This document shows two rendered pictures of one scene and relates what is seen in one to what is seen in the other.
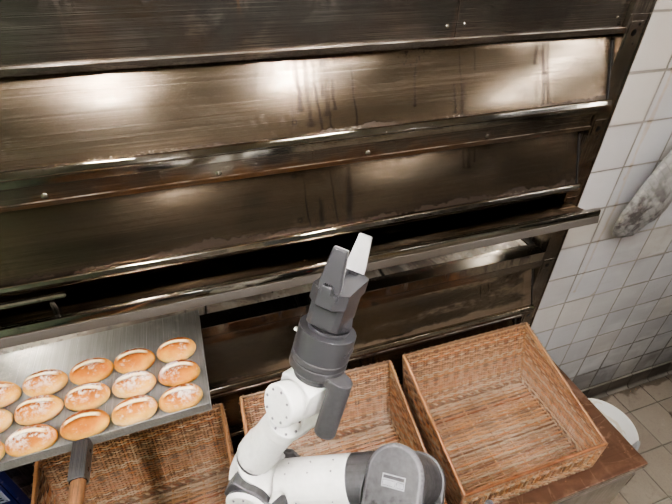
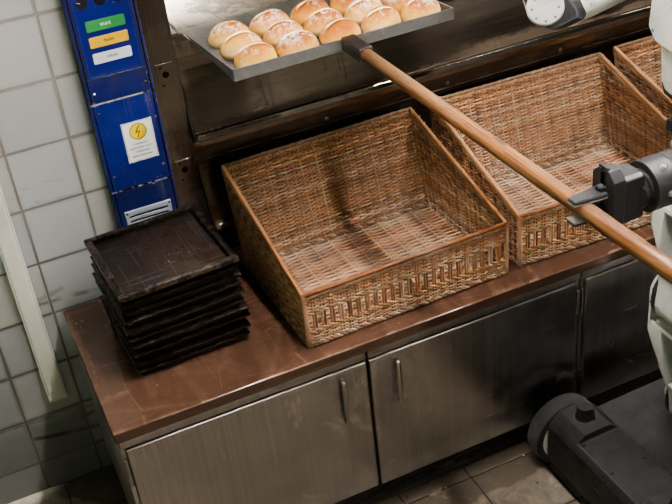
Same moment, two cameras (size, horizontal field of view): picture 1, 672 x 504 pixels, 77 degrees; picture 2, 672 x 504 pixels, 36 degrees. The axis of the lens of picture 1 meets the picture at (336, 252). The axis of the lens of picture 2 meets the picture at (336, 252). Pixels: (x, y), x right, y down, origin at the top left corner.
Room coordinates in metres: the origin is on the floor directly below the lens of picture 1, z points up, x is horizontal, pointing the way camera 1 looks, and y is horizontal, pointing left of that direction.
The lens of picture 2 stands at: (-1.67, 0.73, 2.10)
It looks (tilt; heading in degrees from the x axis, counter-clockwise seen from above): 34 degrees down; 357
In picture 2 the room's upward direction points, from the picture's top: 7 degrees counter-clockwise
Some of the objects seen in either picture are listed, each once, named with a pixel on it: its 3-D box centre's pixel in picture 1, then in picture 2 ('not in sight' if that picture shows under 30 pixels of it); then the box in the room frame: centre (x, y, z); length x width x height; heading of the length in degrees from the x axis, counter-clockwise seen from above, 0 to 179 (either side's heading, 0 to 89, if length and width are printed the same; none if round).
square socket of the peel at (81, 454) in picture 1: (80, 461); (357, 48); (0.46, 0.54, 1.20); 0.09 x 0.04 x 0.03; 20
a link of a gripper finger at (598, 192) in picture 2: not in sight; (587, 194); (-0.29, 0.26, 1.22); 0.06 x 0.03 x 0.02; 109
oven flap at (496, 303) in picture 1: (305, 340); (500, 17); (0.96, 0.10, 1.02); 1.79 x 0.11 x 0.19; 108
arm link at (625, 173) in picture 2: not in sight; (633, 190); (-0.26, 0.18, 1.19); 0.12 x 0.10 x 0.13; 109
